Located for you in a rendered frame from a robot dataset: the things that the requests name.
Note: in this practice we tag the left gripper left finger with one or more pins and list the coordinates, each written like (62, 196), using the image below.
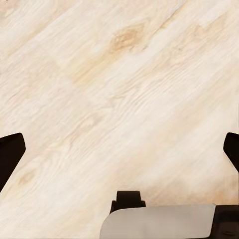
(12, 148)

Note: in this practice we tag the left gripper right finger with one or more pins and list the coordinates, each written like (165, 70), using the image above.
(231, 148)

